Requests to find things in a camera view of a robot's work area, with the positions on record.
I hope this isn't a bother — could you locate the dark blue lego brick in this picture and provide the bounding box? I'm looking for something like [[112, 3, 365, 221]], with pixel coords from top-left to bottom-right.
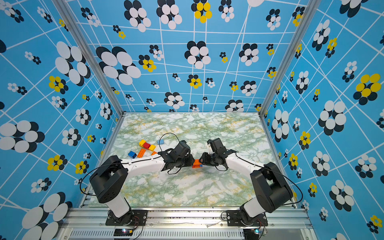
[[128, 151, 137, 159]]

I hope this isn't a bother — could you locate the aluminium corner post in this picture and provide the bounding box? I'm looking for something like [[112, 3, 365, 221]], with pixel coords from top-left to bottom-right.
[[260, 0, 321, 118], [53, 1, 124, 118]]

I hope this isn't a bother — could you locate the right aluminium corner post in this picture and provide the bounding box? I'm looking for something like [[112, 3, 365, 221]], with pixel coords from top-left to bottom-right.
[[260, 0, 321, 118]]

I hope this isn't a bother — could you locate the left aluminium corner post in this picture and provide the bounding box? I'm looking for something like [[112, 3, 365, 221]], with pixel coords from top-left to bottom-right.
[[53, 1, 124, 118]]

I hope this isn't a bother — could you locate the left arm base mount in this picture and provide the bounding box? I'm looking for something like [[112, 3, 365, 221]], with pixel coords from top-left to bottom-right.
[[106, 210, 148, 227]]

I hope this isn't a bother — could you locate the yellow square lego brick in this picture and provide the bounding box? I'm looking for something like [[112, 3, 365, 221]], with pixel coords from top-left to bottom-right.
[[139, 140, 146, 147]]

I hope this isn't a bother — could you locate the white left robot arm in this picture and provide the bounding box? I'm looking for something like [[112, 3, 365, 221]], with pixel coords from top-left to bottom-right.
[[90, 141, 195, 226]]

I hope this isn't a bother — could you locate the red square lego brick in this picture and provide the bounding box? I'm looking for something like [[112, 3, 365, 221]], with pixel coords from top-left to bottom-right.
[[143, 143, 151, 150]]

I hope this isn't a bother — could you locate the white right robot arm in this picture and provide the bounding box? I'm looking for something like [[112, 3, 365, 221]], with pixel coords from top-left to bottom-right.
[[199, 138, 293, 226]]

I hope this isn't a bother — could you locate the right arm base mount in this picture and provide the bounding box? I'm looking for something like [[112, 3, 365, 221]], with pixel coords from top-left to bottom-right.
[[223, 210, 268, 228]]

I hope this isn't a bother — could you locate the aluminium front rail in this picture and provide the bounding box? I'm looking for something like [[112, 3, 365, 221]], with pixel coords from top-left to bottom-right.
[[57, 207, 317, 240]]

